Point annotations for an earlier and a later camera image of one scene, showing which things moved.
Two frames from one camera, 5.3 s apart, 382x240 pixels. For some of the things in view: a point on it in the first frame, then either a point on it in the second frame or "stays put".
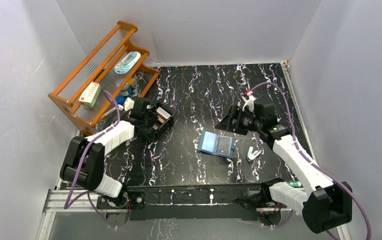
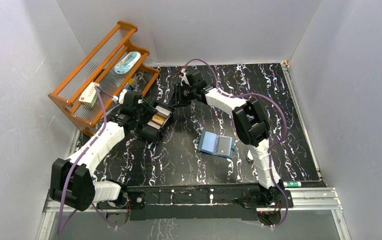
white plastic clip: x=251 y=155 stays put
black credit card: x=224 y=145 stays put
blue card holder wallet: x=219 y=145 stays put
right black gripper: x=226 y=123 → x=178 y=90
